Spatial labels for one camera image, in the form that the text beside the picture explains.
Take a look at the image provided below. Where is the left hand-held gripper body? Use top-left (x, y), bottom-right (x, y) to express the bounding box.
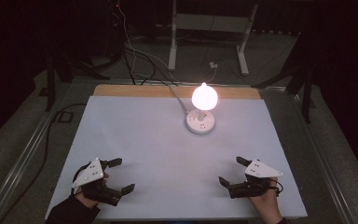
top-left (71, 157), bottom-right (123, 207)

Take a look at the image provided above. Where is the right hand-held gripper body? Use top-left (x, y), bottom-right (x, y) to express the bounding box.
top-left (228, 159), bottom-right (284, 200)

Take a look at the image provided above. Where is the person's right hand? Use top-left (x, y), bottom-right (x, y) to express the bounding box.
top-left (249, 176), bottom-right (283, 224)

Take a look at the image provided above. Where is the person's left hand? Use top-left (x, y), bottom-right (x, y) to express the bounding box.
top-left (74, 172), bottom-right (110, 210)

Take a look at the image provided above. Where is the white table mat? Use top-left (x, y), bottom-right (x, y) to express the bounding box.
top-left (44, 95), bottom-right (309, 220)

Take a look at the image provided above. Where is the round white power socket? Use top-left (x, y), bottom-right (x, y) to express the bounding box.
top-left (185, 108), bottom-right (215, 135)

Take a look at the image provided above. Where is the glowing round bulb lamp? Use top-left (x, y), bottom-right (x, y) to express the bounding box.
top-left (191, 81), bottom-right (219, 122)

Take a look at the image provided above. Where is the black tripod stand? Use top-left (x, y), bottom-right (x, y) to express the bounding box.
top-left (44, 46), bottom-right (112, 113)
top-left (251, 31), bottom-right (315, 124)

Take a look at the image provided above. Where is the white metal stand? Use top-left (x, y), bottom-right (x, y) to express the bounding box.
top-left (167, 0), bottom-right (259, 77)

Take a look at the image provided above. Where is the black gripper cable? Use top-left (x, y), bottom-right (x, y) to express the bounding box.
top-left (268, 178), bottom-right (284, 197)

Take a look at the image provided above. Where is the black floor cable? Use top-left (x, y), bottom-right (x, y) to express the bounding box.
top-left (0, 103), bottom-right (88, 224)

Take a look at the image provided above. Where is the black floor bracket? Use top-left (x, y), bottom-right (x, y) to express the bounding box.
top-left (53, 110), bottom-right (75, 124)

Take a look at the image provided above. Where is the metal floor rail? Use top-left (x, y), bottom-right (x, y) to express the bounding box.
top-left (287, 90), bottom-right (358, 224)
top-left (0, 78), bottom-right (76, 224)

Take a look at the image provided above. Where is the white socket cable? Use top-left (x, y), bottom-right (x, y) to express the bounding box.
top-left (167, 84), bottom-right (190, 115)

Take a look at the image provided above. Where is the black cable bundle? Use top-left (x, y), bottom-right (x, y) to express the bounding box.
top-left (121, 41), bottom-right (179, 87)

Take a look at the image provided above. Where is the thin white floor cable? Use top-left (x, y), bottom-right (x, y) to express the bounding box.
top-left (116, 0), bottom-right (172, 75)

